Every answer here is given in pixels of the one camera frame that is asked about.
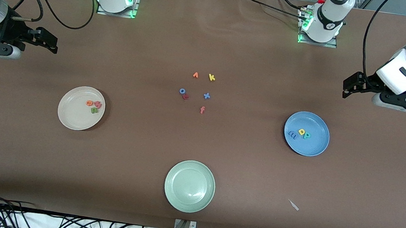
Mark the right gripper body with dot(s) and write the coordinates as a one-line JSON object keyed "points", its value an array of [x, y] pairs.
{"points": [[12, 31]]}

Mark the teal foam letter p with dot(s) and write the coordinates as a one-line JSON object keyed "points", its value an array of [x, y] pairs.
{"points": [[307, 135]]}

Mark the yellow foam letter d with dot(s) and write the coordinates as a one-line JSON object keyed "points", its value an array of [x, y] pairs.
{"points": [[300, 131]]}

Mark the orange foam letter e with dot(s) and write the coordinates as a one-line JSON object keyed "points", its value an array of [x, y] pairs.
{"points": [[89, 103]]}

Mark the blue foam letter E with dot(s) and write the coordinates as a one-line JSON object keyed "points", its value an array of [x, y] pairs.
{"points": [[292, 135]]}

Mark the pink foam letter w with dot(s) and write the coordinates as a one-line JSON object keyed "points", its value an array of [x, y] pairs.
{"points": [[98, 105]]}

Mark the green foam letter n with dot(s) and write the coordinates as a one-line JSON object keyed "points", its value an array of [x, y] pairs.
{"points": [[93, 110]]}

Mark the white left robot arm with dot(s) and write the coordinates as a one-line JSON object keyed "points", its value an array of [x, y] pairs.
{"points": [[329, 17]]}

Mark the blue plate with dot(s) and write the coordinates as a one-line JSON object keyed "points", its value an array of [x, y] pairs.
{"points": [[311, 146]]}

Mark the beige brown plate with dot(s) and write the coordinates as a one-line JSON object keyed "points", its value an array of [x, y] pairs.
{"points": [[75, 114]]}

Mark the brown table cover sheet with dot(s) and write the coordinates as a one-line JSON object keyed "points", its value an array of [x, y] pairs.
{"points": [[27, 154]]}

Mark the white paper scrap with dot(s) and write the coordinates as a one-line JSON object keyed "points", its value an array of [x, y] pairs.
{"points": [[293, 205]]}

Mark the blue foam letter o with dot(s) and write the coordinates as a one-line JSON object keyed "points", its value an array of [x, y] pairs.
{"points": [[180, 90]]}

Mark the yellow foam letter k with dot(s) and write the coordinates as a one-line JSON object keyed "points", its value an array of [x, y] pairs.
{"points": [[211, 77]]}

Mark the blue foam letter x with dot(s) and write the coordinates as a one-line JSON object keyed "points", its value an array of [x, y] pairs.
{"points": [[206, 96]]}

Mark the dark red foam letter z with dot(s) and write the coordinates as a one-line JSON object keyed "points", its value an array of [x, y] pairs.
{"points": [[186, 97]]}

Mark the orange foam letter v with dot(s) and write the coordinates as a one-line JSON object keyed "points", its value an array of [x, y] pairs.
{"points": [[195, 76]]}

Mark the pink foam letter f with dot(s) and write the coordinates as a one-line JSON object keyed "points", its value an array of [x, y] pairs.
{"points": [[202, 109]]}

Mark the pale green plate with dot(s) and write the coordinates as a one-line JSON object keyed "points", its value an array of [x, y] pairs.
{"points": [[189, 186]]}

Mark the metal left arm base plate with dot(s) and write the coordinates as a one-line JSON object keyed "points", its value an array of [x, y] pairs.
{"points": [[331, 45]]}

